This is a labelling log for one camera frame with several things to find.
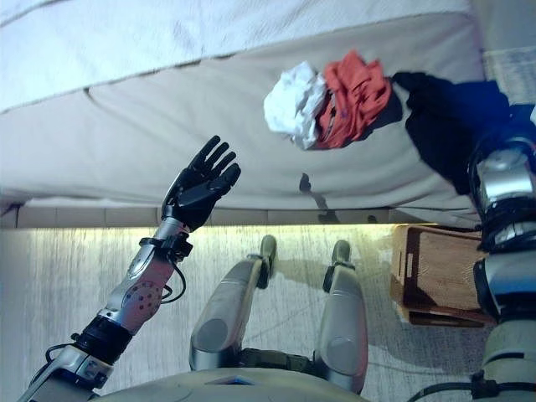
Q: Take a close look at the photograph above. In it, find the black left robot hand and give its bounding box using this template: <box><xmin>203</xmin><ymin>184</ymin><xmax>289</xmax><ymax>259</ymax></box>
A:
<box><xmin>161</xmin><ymin>134</ymin><xmax>243</xmax><ymax>232</ymax></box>

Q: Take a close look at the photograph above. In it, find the white garment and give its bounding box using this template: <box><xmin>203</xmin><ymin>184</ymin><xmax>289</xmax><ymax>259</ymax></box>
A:
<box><xmin>263</xmin><ymin>60</ymin><xmax>330</xmax><ymax>150</ymax></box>

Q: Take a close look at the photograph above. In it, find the orange garment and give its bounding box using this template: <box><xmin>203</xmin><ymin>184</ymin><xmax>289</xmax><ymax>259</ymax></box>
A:
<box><xmin>316</xmin><ymin>49</ymin><xmax>394</xmax><ymax>150</ymax></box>

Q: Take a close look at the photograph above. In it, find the dark navy garment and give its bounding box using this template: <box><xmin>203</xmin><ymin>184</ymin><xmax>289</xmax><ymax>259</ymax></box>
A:
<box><xmin>391</xmin><ymin>70</ymin><xmax>514</xmax><ymax>196</ymax></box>

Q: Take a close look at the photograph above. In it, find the bed mattress with light sheet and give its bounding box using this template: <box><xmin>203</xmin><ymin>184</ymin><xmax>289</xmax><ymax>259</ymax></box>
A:
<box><xmin>0</xmin><ymin>0</ymin><xmax>487</xmax><ymax>213</ymax></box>

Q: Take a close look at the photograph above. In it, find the woven tan basket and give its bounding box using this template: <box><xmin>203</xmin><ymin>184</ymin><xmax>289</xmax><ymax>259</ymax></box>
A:
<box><xmin>389</xmin><ymin>224</ymin><xmax>499</xmax><ymax>327</ymax></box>

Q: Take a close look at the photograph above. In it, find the silver left robot leg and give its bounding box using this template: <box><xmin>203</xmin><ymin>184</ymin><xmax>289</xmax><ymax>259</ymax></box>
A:
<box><xmin>188</xmin><ymin>234</ymin><xmax>278</xmax><ymax>372</ymax></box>

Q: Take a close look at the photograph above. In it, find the silver robot leg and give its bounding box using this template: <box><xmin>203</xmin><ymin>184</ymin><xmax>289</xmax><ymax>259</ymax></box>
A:
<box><xmin>188</xmin><ymin>234</ymin><xmax>278</xmax><ymax>372</ymax></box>
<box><xmin>316</xmin><ymin>240</ymin><xmax>369</xmax><ymax>394</ymax></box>

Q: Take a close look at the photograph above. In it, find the white textured quilt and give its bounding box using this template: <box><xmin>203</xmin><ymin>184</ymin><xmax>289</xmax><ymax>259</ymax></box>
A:
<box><xmin>0</xmin><ymin>0</ymin><xmax>472</xmax><ymax>114</ymax></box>

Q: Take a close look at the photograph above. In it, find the silver right robot leg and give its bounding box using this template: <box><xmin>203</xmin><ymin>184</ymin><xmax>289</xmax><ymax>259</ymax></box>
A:
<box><xmin>316</xmin><ymin>240</ymin><xmax>369</xmax><ymax>394</ymax></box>

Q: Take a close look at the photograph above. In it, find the grey robot torso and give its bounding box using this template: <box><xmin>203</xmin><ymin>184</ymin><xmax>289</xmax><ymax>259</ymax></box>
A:
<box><xmin>100</xmin><ymin>347</ymin><xmax>369</xmax><ymax>402</ymax></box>

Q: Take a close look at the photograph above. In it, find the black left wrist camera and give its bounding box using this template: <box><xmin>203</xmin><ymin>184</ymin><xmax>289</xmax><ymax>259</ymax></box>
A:
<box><xmin>172</xmin><ymin>234</ymin><xmax>194</xmax><ymax>261</ymax></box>

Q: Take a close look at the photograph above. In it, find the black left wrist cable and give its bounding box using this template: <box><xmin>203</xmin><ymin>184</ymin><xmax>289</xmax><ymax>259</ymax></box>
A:
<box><xmin>161</xmin><ymin>262</ymin><xmax>188</xmax><ymax>303</ymax></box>

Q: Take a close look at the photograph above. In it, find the tan padded bed frame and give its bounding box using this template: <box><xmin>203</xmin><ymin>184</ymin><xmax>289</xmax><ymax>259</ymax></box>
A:
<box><xmin>0</xmin><ymin>199</ymin><xmax>482</xmax><ymax>230</ymax></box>

